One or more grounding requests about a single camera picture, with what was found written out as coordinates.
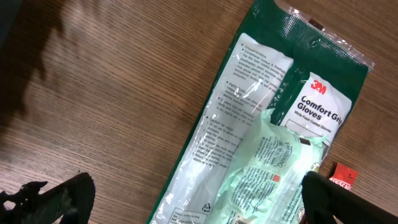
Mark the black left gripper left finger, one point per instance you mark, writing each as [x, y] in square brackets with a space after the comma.
[70, 202]

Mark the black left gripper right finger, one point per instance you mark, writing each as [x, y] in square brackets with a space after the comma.
[325, 202]

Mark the red Nescafe coffee stick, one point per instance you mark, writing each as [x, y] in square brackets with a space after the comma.
[344, 176]

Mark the teal snack bar wrapper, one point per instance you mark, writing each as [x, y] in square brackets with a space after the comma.
[263, 181]

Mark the green 3M sponge package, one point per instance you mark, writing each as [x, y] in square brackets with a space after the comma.
[279, 58]

